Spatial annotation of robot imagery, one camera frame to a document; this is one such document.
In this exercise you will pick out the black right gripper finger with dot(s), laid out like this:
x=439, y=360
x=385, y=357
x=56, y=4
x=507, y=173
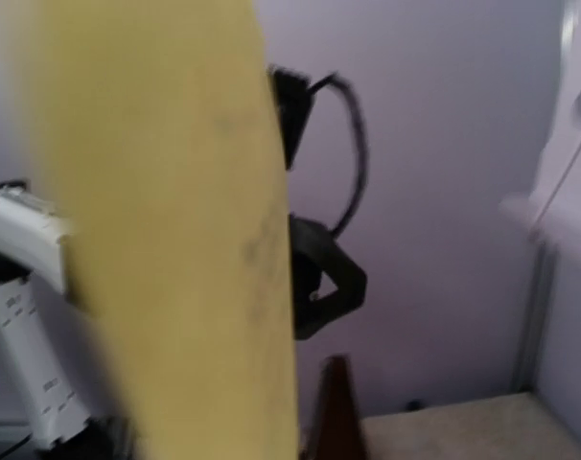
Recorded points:
x=326, y=283

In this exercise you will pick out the yellow sheet music page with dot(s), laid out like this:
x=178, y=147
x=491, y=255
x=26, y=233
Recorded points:
x=157, y=121

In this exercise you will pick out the white perforated music stand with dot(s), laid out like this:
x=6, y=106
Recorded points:
x=554, y=202

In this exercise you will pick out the left aluminium corner post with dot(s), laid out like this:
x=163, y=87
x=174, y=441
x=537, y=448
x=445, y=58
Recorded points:
x=535, y=318

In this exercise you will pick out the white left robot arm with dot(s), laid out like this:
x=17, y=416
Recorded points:
x=33, y=242

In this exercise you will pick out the brown wooden metronome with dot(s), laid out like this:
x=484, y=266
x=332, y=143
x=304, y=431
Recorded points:
x=336, y=431

